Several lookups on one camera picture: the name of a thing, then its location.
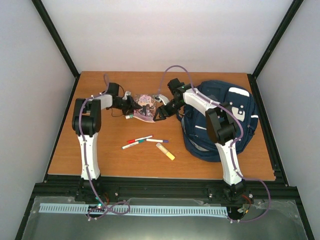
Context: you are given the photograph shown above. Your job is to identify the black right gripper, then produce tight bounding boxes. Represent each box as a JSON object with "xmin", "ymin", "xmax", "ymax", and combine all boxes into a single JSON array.
[{"xmin": 155, "ymin": 98, "xmax": 184, "ymax": 121}]

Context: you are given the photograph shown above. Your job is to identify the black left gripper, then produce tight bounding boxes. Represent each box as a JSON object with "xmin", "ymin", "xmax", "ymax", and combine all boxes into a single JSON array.
[{"xmin": 113, "ymin": 96, "xmax": 142, "ymax": 116}]

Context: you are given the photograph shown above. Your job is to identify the green white glue stick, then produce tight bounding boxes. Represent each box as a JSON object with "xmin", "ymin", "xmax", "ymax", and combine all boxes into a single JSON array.
[{"xmin": 125, "ymin": 114, "xmax": 134, "ymax": 120}]

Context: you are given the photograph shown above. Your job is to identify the pink illustrated paperback book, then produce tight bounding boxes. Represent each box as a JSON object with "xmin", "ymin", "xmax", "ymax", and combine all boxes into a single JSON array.
[{"xmin": 133, "ymin": 94, "xmax": 157, "ymax": 123}]

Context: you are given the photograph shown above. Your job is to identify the navy blue student backpack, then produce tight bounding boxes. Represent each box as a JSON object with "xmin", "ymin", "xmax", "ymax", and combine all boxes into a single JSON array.
[{"xmin": 177, "ymin": 80, "xmax": 259, "ymax": 163}]

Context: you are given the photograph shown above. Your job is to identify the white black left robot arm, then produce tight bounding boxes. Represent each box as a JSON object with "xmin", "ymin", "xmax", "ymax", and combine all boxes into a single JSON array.
[{"xmin": 71, "ymin": 82, "xmax": 142, "ymax": 181}]

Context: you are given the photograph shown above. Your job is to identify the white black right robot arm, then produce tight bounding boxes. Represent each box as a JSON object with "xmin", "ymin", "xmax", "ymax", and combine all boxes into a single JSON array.
[{"xmin": 153, "ymin": 78, "xmax": 246, "ymax": 202}]

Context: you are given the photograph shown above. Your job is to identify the purple capped white marker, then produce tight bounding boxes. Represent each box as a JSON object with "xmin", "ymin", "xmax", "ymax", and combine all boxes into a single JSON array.
[{"xmin": 145, "ymin": 138, "xmax": 169, "ymax": 143}]

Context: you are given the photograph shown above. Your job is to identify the yellow highlighter pen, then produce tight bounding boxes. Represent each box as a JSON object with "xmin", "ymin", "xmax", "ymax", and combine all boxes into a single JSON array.
[{"xmin": 156, "ymin": 143, "xmax": 175, "ymax": 161}]

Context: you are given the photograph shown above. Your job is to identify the green capped white marker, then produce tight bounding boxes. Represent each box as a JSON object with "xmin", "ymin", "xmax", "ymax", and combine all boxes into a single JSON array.
[{"xmin": 121, "ymin": 139, "xmax": 145, "ymax": 150}]

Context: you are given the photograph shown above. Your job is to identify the red capped white marker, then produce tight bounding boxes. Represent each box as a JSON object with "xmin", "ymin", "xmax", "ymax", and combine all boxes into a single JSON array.
[{"xmin": 127, "ymin": 135, "xmax": 154, "ymax": 144}]

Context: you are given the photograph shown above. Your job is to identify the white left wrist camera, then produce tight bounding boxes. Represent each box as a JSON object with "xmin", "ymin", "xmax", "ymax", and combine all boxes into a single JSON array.
[{"xmin": 122, "ymin": 91, "xmax": 131, "ymax": 100}]

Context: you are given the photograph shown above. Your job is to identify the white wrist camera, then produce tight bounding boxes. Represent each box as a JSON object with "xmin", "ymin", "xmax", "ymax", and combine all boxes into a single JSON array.
[
  {"xmin": 155, "ymin": 94, "xmax": 170, "ymax": 105},
  {"xmin": 122, "ymin": 91, "xmax": 131, "ymax": 100}
]

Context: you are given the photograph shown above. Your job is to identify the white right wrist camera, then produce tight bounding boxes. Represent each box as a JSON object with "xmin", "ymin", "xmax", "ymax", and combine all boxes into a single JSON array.
[{"xmin": 155, "ymin": 94, "xmax": 170, "ymax": 105}]

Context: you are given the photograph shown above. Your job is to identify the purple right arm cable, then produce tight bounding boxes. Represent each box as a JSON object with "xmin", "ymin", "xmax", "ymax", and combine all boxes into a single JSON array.
[{"xmin": 157, "ymin": 65, "xmax": 272, "ymax": 224}]

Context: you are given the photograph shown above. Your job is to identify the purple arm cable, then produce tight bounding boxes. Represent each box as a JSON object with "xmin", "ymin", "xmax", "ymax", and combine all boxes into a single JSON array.
[
  {"xmin": 78, "ymin": 73, "xmax": 131, "ymax": 221},
  {"xmin": 157, "ymin": 65, "xmax": 272, "ymax": 224}
]

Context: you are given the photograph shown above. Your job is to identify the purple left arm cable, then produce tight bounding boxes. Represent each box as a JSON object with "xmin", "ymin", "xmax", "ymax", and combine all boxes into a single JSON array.
[{"xmin": 78, "ymin": 73, "xmax": 131, "ymax": 221}]

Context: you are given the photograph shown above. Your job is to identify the light blue slotted cable duct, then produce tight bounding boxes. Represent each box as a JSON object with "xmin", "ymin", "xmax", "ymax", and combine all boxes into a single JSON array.
[{"xmin": 38, "ymin": 203, "xmax": 228, "ymax": 218}]

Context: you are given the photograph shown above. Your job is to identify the black aluminium frame rail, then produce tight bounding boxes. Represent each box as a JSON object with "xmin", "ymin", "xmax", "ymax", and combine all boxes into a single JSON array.
[{"xmin": 31, "ymin": 175, "xmax": 301, "ymax": 205}]

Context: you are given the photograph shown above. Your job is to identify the black left frame post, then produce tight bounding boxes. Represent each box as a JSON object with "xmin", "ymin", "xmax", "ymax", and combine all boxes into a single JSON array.
[{"xmin": 31, "ymin": 0, "xmax": 81, "ymax": 78}]

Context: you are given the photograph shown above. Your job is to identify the black frame post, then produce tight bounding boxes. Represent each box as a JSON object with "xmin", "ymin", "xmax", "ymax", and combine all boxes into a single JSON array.
[
  {"xmin": 31, "ymin": 0, "xmax": 81, "ymax": 78},
  {"xmin": 251, "ymin": 0, "xmax": 305, "ymax": 78}
]

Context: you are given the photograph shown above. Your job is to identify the black right frame post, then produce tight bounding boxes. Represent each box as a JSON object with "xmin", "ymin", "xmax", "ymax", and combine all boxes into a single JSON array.
[{"xmin": 251, "ymin": 0, "xmax": 305, "ymax": 78}]

